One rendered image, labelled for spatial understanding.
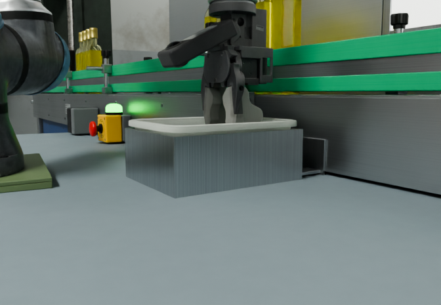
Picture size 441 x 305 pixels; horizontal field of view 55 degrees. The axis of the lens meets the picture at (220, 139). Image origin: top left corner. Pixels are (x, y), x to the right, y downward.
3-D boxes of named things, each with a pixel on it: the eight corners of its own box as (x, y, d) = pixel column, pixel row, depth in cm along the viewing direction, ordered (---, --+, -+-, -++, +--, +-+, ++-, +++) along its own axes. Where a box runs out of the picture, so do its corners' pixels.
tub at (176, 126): (304, 176, 66) (305, 120, 65) (174, 195, 54) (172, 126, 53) (237, 161, 80) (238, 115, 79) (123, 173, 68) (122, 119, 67)
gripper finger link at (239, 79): (249, 111, 60) (241, 51, 61) (239, 112, 59) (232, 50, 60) (231, 117, 64) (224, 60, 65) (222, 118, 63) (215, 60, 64)
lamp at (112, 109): (125, 115, 113) (125, 103, 112) (108, 115, 110) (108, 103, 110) (119, 114, 116) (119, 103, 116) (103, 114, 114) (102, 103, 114)
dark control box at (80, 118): (99, 134, 136) (98, 107, 135) (73, 136, 132) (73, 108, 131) (92, 132, 143) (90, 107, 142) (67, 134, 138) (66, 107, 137)
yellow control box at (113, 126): (132, 142, 113) (131, 115, 112) (104, 144, 109) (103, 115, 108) (122, 140, 119) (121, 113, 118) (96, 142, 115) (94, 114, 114)
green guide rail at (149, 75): (214, 91, 83) (214, 50, 82) (210, 91, 82) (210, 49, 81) (39, 92, 228) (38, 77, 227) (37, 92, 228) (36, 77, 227)
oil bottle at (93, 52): (104, 93, 187) (102, 27, 184) (90, 93, 184) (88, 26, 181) (99, 93, 191) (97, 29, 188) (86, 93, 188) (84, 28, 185)
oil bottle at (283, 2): (301, 94, 85) (303, -17, 83) (279, 94, 82) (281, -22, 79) (282, 94, 90) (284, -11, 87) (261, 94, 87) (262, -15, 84)
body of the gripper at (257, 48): (273, 87, 65) (275, 5, 63) (226, 86, 60) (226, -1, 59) (245, 88, 71) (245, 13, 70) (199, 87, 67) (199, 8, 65)
